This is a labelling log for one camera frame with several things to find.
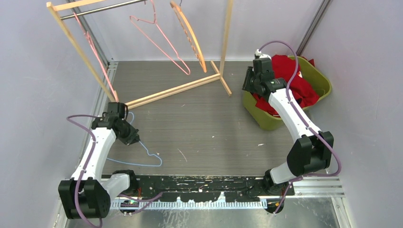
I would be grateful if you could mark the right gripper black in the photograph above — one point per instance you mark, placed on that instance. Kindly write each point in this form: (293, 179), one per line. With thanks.
(246, 86)

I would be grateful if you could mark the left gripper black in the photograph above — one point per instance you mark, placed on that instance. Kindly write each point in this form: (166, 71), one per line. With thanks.
(133, 137)

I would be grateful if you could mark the blue wire hanger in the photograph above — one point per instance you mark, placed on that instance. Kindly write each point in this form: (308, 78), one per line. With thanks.
(139, 156)

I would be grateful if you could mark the wooden hanger with metal hook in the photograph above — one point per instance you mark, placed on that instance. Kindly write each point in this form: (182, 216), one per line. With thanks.
(189, 34)

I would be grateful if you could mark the pink wire hanger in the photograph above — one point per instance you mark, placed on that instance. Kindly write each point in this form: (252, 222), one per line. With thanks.
(91, 43)

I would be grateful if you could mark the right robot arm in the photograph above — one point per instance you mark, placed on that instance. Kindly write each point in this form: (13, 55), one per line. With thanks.
(311, 151)

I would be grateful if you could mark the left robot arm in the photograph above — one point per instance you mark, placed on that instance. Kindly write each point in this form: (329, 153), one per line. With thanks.
(85, 195)

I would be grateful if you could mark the crumpled red cloth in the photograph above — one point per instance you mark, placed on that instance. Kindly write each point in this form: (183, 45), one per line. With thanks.
(312, 62)

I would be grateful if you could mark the green plastic laundry basket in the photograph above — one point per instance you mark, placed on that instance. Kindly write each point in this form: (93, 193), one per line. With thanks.
(308, 87)

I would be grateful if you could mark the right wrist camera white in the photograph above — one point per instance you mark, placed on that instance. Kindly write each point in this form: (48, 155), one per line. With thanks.
(258, 54)

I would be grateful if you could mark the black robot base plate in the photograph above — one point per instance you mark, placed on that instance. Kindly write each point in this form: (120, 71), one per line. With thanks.
(206, 188)

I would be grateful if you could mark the aluminium corner rail right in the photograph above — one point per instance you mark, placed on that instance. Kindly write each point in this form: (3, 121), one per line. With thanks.
(318, 16)

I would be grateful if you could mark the aluminium floor rail front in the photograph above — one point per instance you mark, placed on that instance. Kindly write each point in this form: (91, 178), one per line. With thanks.
(309, 187)

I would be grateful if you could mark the metal clothes rail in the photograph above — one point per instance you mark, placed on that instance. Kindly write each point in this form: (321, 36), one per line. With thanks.
(77, 4)

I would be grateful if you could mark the wooden clothes rack frame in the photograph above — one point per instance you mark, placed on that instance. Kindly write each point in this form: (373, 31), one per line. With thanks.
(217, 76)

